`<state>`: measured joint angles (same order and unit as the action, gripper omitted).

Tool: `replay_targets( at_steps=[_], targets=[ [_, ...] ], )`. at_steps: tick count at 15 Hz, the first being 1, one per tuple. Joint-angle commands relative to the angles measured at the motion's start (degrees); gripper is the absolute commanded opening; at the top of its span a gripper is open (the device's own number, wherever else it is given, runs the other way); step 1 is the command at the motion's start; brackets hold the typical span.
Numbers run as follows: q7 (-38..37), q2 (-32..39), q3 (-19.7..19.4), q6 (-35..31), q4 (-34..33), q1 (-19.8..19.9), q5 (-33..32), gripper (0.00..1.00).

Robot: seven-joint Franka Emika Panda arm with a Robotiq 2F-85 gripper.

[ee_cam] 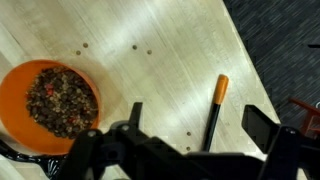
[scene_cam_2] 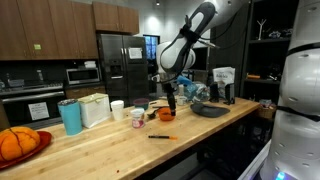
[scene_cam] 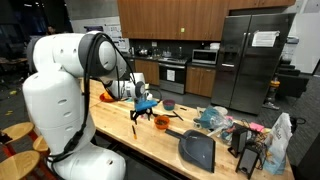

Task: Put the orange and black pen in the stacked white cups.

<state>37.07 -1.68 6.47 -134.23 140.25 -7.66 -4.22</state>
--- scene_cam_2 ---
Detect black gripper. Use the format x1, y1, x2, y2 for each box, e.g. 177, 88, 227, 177
162, 81, 177, 117

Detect orange and black pen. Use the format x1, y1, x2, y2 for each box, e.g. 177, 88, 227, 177
148, 134, 179, 141

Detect stacked white cups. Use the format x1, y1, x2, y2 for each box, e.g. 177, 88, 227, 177
110, 100, 125, 121

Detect small white mug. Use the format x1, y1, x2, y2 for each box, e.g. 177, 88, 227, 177
176, 95, 188, 107

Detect orange bowl of beans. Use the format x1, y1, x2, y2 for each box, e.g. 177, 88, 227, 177
157, 106, 176, 122

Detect black spoon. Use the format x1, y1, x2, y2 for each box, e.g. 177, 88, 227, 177
146, 106, 162, 120

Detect blue crumpled plastic bag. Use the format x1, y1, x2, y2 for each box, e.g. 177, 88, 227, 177
183, 81, 211, 103

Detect purple and teal bowl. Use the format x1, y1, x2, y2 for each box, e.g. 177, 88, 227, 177
132, 97, 151, 111

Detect grey plastic dustpan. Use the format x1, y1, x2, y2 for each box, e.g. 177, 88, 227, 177
189, 102, 231, 119

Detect black desktop speaker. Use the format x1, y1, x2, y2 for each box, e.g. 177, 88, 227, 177
223, 83, 236, 106
209, 82, 220, 103

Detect stainless steel refrigerator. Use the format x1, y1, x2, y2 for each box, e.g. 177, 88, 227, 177
96, 33, 150, 108

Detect white paper on refrigerator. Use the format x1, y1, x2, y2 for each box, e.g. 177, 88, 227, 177
128, 47, 143, 60

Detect folded white towels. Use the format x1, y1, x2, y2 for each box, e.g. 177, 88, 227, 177
83, 60, 97, 69

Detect wicker basket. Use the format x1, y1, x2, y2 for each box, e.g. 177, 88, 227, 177
255, 99, 278, 120

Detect steel microwave oven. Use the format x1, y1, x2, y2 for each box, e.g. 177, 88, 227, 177
65, 67, 101, 85

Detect teal metal tumbler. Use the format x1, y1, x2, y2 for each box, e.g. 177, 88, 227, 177
57, 98, 83, 136

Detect dark open shelf unit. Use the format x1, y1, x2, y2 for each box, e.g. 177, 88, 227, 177
241, 0, 301, 105

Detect white tree shaped figure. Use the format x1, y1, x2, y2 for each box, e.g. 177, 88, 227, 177
256, 18, 267, 41

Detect red plate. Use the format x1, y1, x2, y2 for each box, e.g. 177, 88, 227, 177
0, 130, 53, 170

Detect white sign on oven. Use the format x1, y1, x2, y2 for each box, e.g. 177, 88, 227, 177
27, 101, 50, 121

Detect black kitchen stove oven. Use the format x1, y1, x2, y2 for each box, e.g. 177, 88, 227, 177
0, 82, 66, 129

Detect orange plush pumpkin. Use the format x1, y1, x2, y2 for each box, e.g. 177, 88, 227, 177
0, 126, 41, 162

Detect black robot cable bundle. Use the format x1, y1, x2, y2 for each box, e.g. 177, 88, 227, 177
159, 8, 241, 84

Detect brown wooden wall cabinets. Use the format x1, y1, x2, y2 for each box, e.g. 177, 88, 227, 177
0, 0, 140, 61

